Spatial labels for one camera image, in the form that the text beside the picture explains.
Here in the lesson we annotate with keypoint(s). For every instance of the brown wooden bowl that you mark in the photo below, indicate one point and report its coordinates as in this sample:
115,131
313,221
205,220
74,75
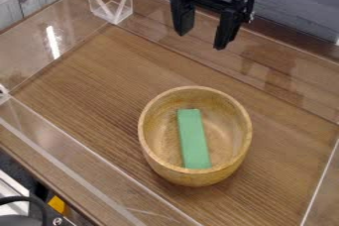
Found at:
229,132

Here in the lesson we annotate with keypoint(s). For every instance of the green rectangular block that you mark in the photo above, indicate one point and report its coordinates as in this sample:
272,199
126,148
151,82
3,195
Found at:
193,139

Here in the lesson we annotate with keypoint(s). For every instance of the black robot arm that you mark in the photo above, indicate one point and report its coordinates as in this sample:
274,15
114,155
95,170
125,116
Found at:
235,12

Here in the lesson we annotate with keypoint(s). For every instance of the clear acrylic front barrier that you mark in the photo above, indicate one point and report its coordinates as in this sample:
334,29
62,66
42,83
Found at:
91,184

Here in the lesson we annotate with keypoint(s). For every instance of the yellow label sticker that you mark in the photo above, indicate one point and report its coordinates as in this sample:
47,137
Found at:
58,204

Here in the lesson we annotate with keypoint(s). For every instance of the clear acrylic corner bracket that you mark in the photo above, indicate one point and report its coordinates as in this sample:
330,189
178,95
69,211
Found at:
114,12

